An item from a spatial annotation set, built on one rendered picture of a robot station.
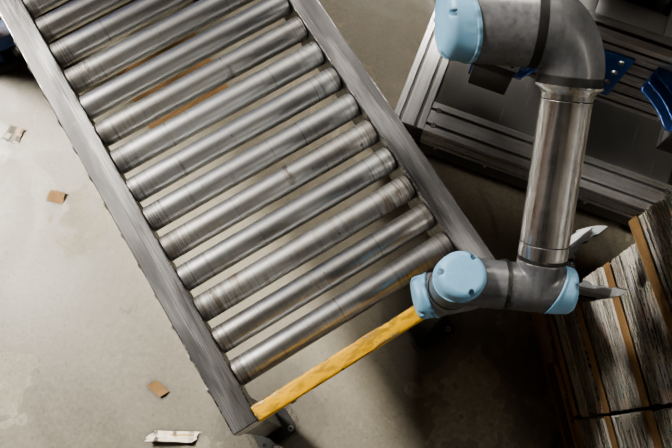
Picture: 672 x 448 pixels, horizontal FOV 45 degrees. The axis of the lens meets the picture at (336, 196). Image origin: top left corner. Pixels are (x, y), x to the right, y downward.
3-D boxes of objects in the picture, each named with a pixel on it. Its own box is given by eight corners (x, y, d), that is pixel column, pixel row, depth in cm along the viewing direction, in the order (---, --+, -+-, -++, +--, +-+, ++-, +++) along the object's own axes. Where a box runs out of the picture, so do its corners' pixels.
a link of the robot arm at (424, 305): (422, 317, 128) (416, 325, 137) (488, 304, 129) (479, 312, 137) (411, 270, 131) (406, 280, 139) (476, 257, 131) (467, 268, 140)
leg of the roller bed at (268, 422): (284, 427, 212) (266, 419, 147) (265, 439, 211) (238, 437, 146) (273, 407, 213) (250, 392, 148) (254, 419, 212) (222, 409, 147)
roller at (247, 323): (442, 227, 149) (438, 210, 145) (221, 362, 141) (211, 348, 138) (428, 212, 152) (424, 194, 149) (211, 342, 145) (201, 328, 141)
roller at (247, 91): (330, 65, 160) (330, 53, 155) (119, 181, 153) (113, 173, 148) (317, 45, 161) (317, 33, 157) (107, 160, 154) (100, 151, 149)
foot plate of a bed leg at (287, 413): (306, 431, 211) (305, 431, 210) (258, 461, 209) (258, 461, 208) (280, 387, 215) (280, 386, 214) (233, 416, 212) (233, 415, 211)
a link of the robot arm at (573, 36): (610, -6, 120) (561, 302, 131) (537, -12, 120) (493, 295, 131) (635, -8, 109) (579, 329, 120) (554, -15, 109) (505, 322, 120)
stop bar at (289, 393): (472, 291, 142) (474, 289, 140) (259, 425, 135) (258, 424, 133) (461, 276, 143) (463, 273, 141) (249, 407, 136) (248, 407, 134)
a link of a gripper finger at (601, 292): (634, 302, 131) (578, 288, 131) (621, 308, 136) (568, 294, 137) (637, 284, 132) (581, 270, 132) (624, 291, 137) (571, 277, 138)
